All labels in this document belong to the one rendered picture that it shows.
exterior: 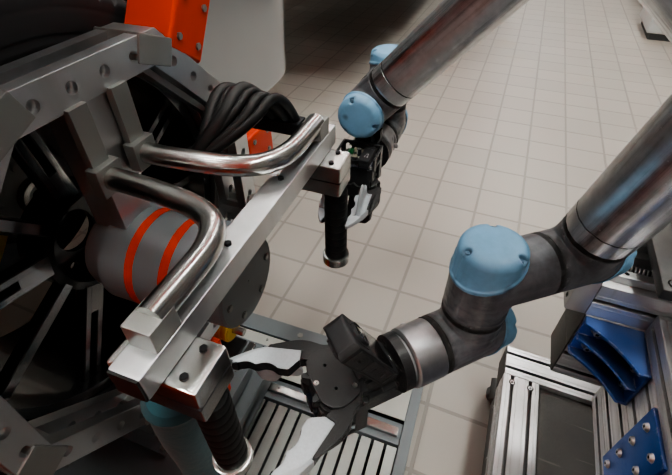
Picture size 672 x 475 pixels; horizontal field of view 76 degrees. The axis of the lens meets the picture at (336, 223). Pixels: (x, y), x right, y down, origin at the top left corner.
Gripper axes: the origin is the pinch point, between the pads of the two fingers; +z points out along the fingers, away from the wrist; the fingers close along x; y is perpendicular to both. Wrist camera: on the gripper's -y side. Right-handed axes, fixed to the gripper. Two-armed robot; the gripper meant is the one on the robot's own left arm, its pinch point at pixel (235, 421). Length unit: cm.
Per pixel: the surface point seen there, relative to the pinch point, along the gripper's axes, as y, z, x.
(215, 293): -13.8, -1.7, 5.3
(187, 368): -12.0, 2.2, -0.1
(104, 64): -27.6, 2.2, 28.5
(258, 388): 66, -7, 40
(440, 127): 83, -160, 166
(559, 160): 83, -197, 107
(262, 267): -0.9, -8.9, 18.9
